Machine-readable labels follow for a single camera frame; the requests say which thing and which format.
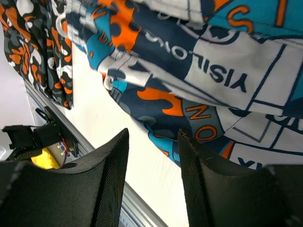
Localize orange black camo shorts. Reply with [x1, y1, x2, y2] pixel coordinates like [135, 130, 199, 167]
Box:
[0, 0, 73, 109]

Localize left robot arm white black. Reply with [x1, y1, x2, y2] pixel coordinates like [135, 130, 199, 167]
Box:
[0, 123, 63, 161]

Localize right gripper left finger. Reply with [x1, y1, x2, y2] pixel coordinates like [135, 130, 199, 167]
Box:
[0, 129, 129, 227]

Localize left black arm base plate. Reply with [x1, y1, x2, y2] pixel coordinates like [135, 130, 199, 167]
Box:
[33, 106, 79, 157]

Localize blue orange patterned shorts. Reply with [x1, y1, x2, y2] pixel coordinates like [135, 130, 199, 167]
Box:
[59, 0, 303, 169]

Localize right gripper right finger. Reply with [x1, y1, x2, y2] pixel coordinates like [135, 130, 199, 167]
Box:
[178, 130, 303, 227]

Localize aluminium mounting rail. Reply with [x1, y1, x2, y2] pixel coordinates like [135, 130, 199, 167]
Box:
[25, 83, 165, 227]

